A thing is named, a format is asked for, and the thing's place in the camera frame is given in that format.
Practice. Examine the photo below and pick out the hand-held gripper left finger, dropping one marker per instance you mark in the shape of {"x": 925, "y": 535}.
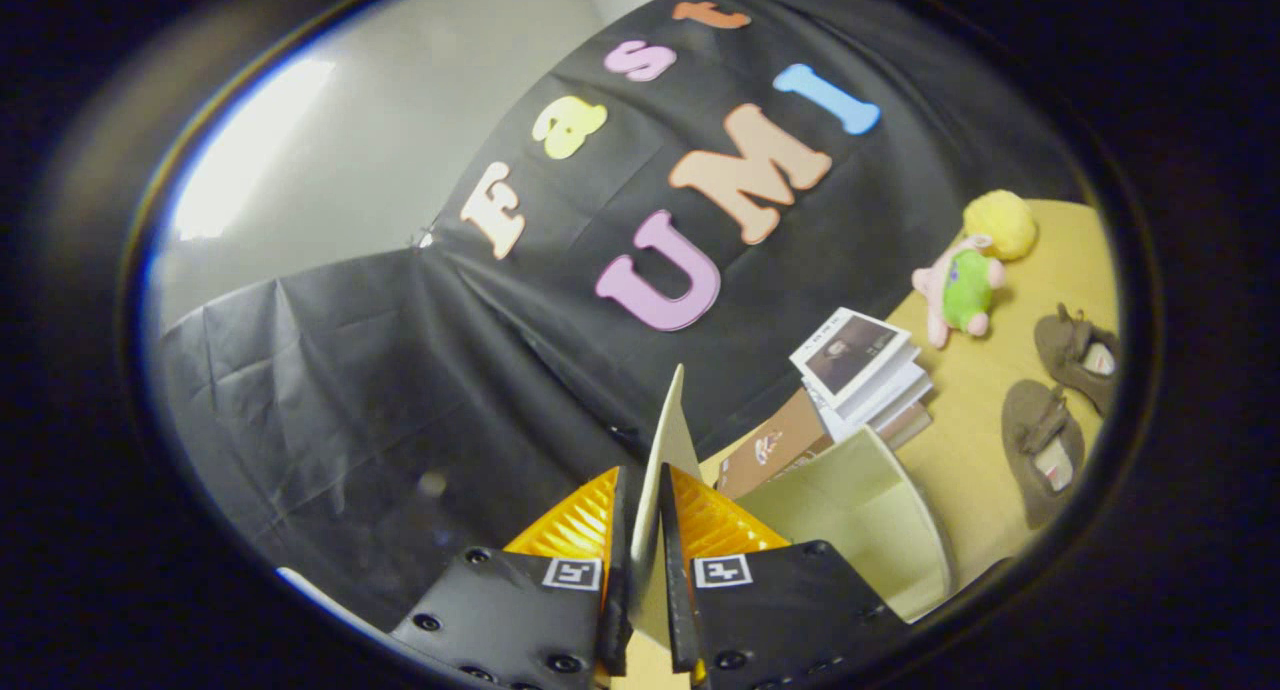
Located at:
{"x": 615, "y": 570}

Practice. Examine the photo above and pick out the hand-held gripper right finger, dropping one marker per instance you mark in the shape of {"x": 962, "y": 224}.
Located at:
{"x": 675, "y": 570}

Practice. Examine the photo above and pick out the grey fabric storage box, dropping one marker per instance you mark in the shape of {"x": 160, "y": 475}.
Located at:
{"x": 850, "y": 510}

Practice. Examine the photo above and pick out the brown fuzzy slipper shoe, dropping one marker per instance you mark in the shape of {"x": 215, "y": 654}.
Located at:
{"x": 1030, "y": 430}
{"x": 1065, "y": 340}

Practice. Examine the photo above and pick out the brown cover book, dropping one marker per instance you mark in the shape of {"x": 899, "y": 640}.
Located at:
{"x": 775, "y": 445}

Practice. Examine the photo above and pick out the plain white book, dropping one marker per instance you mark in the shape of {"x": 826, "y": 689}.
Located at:
{"x": 885, "y": 395}

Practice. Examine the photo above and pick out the pinkish beige book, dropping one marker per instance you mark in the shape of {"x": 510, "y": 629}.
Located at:
{"x": 908, "y": 425}

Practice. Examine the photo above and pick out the white book with portrait cover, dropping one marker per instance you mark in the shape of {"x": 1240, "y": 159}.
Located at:
{"x": 850, "y": 355}

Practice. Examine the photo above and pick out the black backdrop cloth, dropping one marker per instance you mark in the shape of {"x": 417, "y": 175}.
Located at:
{"x": 350, "y": 390}

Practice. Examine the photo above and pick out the green and pink plush toy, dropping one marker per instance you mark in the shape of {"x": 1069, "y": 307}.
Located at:
{"x": 965, "y": 290}

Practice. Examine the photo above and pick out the yellow round plush toy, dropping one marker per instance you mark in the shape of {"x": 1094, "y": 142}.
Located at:
{"x": 1000, "y": 225}

